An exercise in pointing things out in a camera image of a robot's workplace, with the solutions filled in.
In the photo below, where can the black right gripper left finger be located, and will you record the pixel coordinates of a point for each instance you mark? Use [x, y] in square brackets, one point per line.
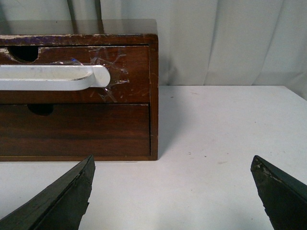
[60, 206]

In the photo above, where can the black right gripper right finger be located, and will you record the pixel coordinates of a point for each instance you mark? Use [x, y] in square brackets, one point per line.
[284, 197]

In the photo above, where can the white drawer handle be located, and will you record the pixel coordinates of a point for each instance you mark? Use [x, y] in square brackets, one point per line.
[52, 77]

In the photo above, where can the wooden drawer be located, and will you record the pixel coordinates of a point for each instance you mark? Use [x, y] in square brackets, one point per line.
[62, 130]
[137, 62]

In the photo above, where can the brown wooden drawer cabinet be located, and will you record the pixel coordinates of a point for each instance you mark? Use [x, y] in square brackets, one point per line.
[20, 40]

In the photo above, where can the clear adhesive tape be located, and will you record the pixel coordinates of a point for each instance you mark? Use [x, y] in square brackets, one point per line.
[110, 57]

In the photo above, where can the white backdrop curtain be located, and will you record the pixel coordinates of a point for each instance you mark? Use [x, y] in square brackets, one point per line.
[203, 42]

